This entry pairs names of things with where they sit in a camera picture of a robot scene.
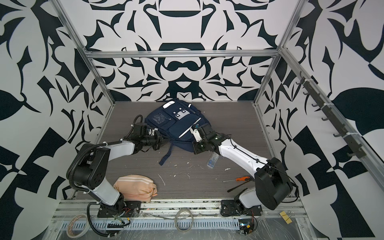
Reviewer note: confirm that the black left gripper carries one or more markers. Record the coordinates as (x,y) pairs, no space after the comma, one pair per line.
(159,139)

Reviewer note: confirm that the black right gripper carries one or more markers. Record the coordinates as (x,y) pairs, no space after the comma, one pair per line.
(196,146)

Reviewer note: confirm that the navy blue student backpack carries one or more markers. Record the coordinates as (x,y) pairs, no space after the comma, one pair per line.
(176,120)

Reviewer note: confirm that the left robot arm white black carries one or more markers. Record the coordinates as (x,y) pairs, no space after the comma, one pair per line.
(87,172)

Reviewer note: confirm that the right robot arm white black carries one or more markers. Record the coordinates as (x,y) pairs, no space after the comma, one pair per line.
(271,182)

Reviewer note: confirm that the clear plastic pencil case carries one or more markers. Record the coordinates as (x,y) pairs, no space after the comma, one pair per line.
(213,160)

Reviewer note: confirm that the pink striped pencil pouch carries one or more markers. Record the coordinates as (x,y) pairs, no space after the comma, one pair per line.
(136,188)

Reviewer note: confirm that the roll of clear tape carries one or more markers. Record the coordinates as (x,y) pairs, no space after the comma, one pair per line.
(78,226)

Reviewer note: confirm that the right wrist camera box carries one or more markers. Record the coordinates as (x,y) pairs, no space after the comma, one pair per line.
(195,132)

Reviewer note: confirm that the orange handled screwdriver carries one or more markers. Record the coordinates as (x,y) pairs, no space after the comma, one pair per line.
(246,178)

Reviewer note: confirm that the black handled screwdriver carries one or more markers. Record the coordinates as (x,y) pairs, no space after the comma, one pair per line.
(234,188)

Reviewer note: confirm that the black wall hook rail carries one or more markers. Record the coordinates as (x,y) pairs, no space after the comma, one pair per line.
(333,115)

